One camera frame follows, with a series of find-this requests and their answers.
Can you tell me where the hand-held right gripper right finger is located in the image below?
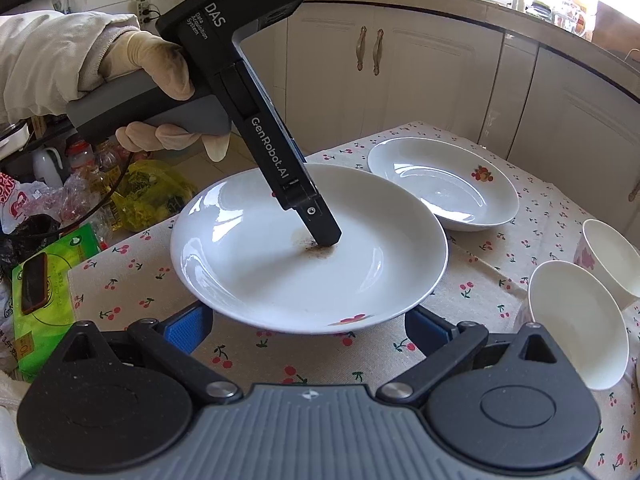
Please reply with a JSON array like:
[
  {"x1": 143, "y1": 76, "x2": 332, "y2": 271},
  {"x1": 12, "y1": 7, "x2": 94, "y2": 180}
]
[{"x1": 376, "y1": 305, "x2": 572, "y2": 407}]

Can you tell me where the person's left forearm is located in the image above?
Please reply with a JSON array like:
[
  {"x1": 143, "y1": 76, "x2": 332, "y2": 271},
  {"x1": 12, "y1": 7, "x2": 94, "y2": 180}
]
[{"x1": 0, "y1": 11, "x2": 142, "y2": 127}]

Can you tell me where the white plastic jug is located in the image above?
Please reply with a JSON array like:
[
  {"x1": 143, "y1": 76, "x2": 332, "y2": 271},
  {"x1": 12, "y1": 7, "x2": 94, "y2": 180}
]
[{"x1": 32, "y1": 147, "x2": 66, "y2": 190}]

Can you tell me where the black cable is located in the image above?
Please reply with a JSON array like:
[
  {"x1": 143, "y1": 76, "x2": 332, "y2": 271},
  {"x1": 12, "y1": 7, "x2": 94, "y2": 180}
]
[{"x1": 59, "y1": 149, "x2": 135, "y2": 237}]

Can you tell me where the yellow plastic bag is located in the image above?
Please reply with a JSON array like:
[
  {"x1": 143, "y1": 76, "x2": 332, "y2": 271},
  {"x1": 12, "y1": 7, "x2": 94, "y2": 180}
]
[{"x1": 110, "y1": 160, "x2": 199, "y2": 233}]

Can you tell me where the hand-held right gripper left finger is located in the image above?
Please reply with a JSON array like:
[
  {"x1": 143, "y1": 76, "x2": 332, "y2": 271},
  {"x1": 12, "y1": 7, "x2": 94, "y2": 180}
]
[{"x1": 64, "y1": 304, "x2": 242, "y2": 407}]

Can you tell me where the cherry print tablecloth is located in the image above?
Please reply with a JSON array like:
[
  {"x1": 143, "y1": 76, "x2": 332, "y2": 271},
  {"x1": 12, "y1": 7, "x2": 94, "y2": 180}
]
[{"x1": 67, "y1": 120, "x2": 640, "y2": 480}]

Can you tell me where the clear glass mug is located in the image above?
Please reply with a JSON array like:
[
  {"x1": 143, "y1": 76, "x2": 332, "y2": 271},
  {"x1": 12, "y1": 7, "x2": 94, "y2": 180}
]
[{"x1": 551, "y1": 0, "x2": 589, "y2": 39}]

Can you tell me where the smartphone in brown case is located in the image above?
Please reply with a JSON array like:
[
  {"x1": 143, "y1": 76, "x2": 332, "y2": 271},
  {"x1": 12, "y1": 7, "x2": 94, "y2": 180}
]
[{"x1": 20, "y1": 252, "x2": 50, "y2": 316}]

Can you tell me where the bronze cabinet handle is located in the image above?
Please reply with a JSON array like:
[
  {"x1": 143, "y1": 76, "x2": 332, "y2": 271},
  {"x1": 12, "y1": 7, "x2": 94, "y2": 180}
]
[
  {"x1": 372, "y1": 27, "x2": 385, "y2": 75},
  {"x1": 355, "y1": 26, "x2": 369, "y2": 72}
]

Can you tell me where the person's left hand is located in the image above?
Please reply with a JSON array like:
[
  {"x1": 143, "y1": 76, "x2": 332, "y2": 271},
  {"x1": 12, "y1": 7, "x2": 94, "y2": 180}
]
[{"x1": 99, "y1": 29, "x2": 229, "y2": 163}]

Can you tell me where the white plate with fruit print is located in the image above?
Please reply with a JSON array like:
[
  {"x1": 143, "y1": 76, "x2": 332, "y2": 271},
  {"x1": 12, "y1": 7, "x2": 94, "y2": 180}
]
[{"x1": 367, "y1": 137, "x2": 520, "y2": 232}]

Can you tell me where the white bowl with pink flowers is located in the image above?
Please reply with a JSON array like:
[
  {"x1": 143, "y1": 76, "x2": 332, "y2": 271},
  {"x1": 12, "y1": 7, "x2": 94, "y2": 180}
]
[{"x1": 572, "y1": 219, "x2": 640, "y2": 311}]

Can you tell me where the large white plate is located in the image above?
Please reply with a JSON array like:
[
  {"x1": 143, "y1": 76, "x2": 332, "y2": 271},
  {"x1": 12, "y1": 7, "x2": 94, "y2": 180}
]
[{"x1": 170, "y1": 162, "x2": 449, "y2": 335}]

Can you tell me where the yellow cooking oil bottle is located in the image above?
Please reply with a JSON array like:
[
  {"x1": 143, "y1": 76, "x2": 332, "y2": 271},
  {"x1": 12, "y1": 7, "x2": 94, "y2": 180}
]
[{"x1": 92, "y1": 140, "x2": 128, "y2": 201}]

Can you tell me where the white cloth garment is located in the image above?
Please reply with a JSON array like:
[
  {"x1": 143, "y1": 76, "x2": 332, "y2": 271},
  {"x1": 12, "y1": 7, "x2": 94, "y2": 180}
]
[{"x1": 0, "y1": 369, "x2": 32, "y2": 480}]

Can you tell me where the green tissue packet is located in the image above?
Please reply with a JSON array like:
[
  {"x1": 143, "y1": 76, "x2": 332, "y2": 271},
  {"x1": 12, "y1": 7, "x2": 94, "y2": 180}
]
[{"x1": 12, "y1": 222, "x2": 103, "y2": 377}]

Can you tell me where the red and white plastic bag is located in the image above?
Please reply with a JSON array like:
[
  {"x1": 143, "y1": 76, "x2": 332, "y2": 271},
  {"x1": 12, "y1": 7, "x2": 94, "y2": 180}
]
[{"x1": 0, "y1": 172, "x2": 32, "y2": 234}]

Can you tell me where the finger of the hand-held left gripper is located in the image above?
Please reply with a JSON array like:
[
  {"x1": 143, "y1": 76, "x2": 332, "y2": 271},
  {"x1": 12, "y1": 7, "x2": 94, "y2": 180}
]
[{"x1": 294, "y1": 194, "x2": 344, "y2": 250}]

